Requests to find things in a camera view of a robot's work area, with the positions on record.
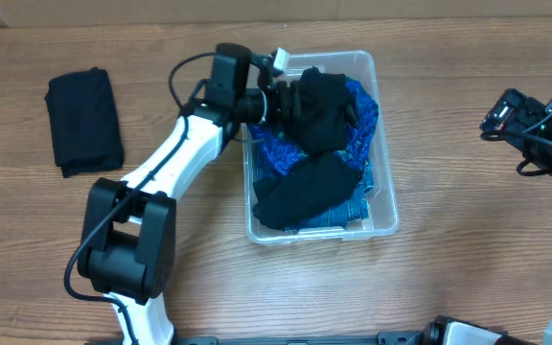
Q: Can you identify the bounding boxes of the black garment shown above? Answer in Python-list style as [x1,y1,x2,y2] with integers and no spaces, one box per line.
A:
[282,67,358,155]
[45,67,125,178]
[252,152,368,231]

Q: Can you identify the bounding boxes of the sparkly blue garment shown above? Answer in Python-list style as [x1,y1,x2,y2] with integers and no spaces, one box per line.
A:
[247,77,380,175]

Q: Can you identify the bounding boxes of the blue denim jeans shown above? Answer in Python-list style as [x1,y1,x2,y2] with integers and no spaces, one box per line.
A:
[249,143,376,232]

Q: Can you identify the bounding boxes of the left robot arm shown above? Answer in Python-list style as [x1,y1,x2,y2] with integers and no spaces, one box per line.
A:
[63,43,301,344]

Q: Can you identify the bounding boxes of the clear plastic storage bin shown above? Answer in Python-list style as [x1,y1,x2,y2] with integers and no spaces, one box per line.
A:
[241,50,399,245]

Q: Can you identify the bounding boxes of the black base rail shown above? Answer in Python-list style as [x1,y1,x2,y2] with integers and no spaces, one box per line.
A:
[83,329,430,345]

